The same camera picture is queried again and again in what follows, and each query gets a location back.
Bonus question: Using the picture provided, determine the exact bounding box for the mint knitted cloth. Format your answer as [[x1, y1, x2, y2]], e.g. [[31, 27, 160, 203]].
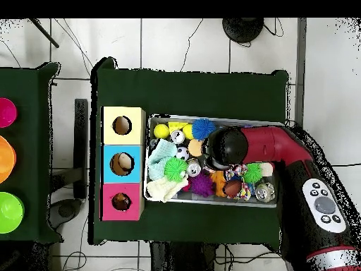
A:
[[147, 138, 178, 181]]

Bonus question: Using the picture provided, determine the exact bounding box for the green spiky ball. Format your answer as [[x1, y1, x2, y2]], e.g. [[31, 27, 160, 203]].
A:
[[164, 157, 188, 182], [243, 162, 263, 184]]

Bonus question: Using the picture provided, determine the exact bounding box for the cream knitted cloth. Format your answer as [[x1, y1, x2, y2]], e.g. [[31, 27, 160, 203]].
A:
[[146, 174, 189, 203]]

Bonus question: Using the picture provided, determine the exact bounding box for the wooden box with three holes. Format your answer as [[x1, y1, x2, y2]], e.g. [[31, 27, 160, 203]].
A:
[[100, 106, 147, 222]]

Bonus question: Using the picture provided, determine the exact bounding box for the silver mesh bin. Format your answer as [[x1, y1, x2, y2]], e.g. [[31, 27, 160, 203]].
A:
[[142, 113, 286, 208]]

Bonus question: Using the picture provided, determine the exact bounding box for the small soccer ball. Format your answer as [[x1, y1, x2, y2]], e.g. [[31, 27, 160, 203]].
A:
[[176, 146, 190, 161]]

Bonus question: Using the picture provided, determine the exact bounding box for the blue spiky ball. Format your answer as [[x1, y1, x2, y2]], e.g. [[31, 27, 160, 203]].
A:
[[191, 118, 216, 141]]

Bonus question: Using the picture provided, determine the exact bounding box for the purple spiky ball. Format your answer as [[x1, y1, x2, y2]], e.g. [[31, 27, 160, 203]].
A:
[[189, 172, 215, 198]]

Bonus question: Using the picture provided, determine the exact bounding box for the dark green table cloth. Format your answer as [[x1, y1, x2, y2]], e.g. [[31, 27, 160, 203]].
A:
[[88, 56, 290, 246], [0, 61, 63, 244]]

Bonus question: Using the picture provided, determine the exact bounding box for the small brown football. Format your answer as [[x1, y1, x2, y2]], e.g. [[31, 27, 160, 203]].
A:
[[224, 179, 243, 198]]

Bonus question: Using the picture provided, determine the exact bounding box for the black upright panel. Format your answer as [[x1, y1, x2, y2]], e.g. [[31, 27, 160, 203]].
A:
[[73, 98, 89, 198]]

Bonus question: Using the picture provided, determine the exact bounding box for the grey black stand foot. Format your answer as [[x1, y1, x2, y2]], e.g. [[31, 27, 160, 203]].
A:
[[46, 198, 83, 230]]

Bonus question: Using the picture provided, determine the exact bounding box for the black round stand base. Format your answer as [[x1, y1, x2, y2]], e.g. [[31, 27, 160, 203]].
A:
[[221, 18, 264, 44]]

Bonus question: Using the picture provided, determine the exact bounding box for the orange bowl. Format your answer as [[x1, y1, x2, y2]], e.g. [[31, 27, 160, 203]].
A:
[[0, 135, 17, 184]]

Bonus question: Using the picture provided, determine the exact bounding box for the pink bowl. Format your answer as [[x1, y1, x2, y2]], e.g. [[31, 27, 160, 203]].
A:
[[0, 97, 18, 128]]

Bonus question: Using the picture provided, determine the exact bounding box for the thin black rod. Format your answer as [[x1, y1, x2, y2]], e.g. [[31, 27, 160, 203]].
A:
[[29, 18, 60, 49]]

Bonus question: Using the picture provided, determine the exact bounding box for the green bowl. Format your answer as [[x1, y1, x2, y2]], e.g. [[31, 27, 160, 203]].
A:
[[0, 191, 25, 234]]

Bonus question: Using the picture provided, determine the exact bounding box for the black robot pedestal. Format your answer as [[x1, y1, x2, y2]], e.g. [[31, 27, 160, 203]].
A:
[[149, 241, 218, 271]]

